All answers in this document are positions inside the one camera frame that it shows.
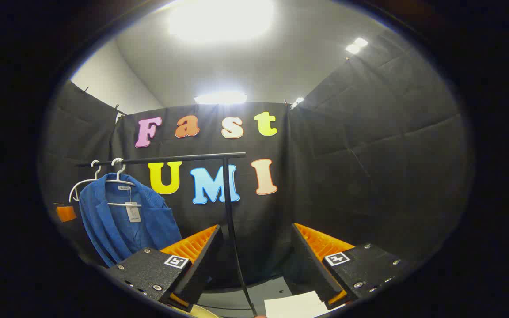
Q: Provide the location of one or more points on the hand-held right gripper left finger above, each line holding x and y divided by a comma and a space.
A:
201, 269

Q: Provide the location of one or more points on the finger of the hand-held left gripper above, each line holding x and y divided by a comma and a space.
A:
66, 213

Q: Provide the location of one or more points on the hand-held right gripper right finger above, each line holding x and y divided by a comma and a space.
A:
314, 269

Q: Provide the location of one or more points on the white plastic hanger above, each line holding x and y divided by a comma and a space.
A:
119, 170
74, 187

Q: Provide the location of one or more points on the black metal clothes rack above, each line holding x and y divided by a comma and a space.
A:
227, 198

